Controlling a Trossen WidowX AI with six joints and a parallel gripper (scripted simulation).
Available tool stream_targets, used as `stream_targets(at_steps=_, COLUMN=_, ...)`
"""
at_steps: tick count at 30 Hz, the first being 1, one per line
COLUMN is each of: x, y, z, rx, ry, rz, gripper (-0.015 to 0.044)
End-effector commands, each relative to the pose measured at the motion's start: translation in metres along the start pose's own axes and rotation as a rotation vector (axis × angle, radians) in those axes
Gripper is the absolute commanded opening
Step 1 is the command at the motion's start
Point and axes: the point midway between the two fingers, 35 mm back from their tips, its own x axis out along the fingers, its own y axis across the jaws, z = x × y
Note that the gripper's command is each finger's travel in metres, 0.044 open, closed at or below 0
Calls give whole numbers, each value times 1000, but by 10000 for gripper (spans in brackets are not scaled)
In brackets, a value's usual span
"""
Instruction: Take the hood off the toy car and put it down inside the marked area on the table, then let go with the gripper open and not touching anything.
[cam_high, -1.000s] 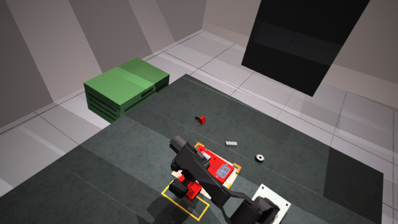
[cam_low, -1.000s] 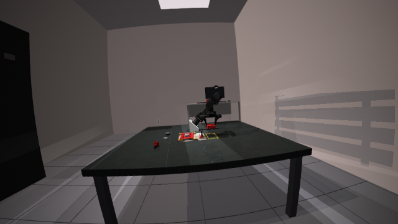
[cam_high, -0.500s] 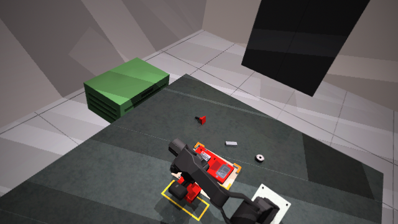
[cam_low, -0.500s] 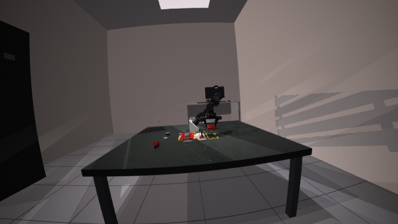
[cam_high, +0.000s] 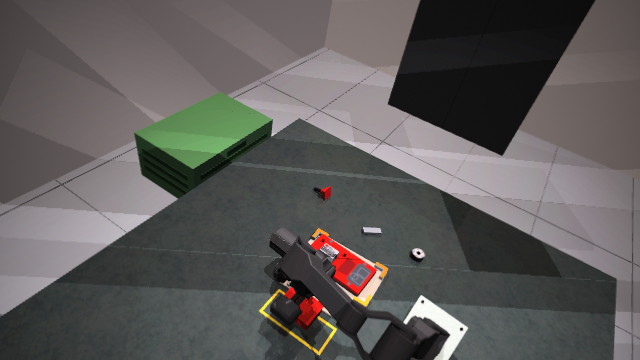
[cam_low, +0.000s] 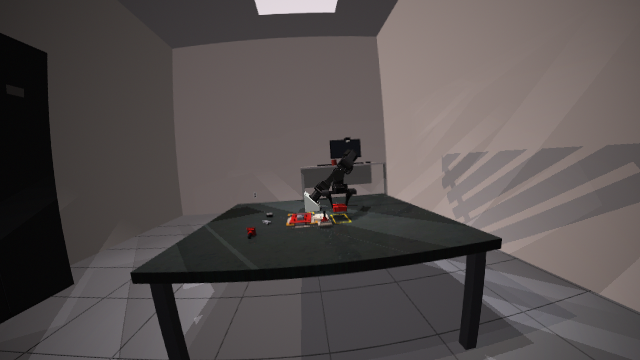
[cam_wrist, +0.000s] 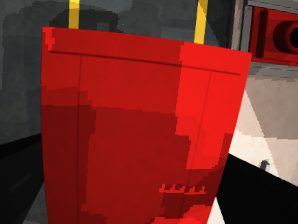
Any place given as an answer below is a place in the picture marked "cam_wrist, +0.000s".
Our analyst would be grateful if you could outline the yellow rectangular frame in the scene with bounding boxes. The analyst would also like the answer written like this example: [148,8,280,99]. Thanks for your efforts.
[68,0,208,44]

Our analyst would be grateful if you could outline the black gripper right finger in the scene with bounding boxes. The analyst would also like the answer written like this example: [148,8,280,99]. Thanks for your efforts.
[216,153,298,224]

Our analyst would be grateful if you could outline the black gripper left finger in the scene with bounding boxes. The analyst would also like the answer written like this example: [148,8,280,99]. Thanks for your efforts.
[0,133,44,224]

